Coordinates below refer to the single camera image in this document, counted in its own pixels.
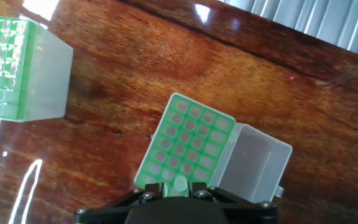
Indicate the low green rack tip box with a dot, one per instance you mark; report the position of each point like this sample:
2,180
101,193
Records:
48,87

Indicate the glossy brown wooden board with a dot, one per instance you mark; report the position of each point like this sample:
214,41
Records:
228,77

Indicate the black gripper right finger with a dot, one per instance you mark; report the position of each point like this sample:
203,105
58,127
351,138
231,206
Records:
244,213

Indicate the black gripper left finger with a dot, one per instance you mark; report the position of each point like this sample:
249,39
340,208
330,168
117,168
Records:
110,213

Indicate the tall translucent green tip box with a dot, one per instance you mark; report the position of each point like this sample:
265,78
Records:
191,140

